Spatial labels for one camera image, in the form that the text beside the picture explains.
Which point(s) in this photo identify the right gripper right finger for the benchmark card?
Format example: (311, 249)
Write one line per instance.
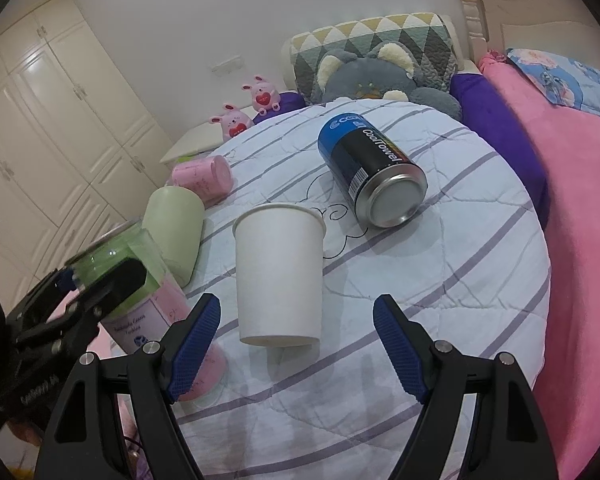
(508, 438)

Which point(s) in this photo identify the pink can green lid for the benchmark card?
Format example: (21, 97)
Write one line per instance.
(148, 313)

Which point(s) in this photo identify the white paper cup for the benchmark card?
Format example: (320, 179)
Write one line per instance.
(279, 275)

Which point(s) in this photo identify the pale green cup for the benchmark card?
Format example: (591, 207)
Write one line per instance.
(174, 217)

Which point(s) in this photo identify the small pink cup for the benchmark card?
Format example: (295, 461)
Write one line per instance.
(210, 178)

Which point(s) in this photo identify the pink bed blanket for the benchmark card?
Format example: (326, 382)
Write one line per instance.
(568, 143)

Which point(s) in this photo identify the striped white quilt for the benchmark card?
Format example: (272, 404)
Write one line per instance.
(369, 302)

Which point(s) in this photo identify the white wardrobe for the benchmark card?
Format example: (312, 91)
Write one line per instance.
(79, 152)

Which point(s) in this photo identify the blue black metal can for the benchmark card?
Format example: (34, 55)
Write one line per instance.
(384, 186)

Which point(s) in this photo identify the purple blanket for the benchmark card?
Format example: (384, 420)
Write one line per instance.
(486, 113)

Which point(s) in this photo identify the pink bunny plush left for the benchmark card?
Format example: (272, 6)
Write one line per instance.
(233, 121)

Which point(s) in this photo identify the pink bunny plush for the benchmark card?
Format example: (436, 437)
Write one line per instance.
(264, 95)
(233, 121)

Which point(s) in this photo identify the pink bunny plush right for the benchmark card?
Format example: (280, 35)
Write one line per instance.
(264, 95)

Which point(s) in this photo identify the blue cartoon pillow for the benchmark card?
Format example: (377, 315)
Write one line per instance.
(563, 81)

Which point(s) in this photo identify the grey plush cat toy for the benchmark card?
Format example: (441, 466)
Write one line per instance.
(389, 72)

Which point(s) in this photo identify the triangle pattern quilted cushion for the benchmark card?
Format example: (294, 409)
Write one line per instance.
(430, 37)

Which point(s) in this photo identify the cream wooden headboard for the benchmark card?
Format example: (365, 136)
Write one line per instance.
(499, 24)

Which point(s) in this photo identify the wall outlet panel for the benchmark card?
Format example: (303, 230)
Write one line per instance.
(228, 66)

